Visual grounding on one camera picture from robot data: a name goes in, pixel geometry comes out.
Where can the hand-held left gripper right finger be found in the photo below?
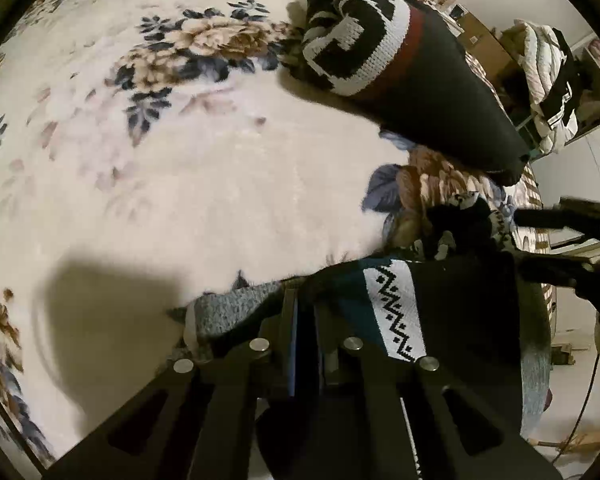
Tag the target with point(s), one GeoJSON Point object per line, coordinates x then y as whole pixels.
{"type": "Point", "coordinates": [321, 355]}

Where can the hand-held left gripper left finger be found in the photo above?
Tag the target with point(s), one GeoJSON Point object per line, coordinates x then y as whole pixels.
{"type": "Point", "coordinates": [292, 342]}

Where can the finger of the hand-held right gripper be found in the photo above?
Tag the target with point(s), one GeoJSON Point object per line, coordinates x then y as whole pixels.
{"type": "Point", "coordinates": [555, 220]}
{"type": "Point", "coordinates": [555, 272]}

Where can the black zigzag striped knit sweater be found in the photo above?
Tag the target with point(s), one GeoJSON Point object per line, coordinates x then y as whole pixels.
{"type": "Point", "coordinates": [472, 310]}

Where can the wooden stick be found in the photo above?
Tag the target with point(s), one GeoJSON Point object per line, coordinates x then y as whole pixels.
{"type": "Point", "coordinates": [572, 441]}

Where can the white quilt pile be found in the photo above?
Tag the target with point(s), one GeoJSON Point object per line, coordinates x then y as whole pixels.
{"type": "Point", "coordinates": [545, 75]}

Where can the black white patterned knit garment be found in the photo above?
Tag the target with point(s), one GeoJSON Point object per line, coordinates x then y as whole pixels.
{"type": "Point", "coordinates": [430, 85]}

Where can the cardboard box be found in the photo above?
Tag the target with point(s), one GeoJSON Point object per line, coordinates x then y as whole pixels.
{"type": "Point", "coordinates": [482, 42]}

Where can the floral blanket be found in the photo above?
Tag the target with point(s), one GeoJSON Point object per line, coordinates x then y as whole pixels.
{"type": "Point", "coordinates": [190, 175]}

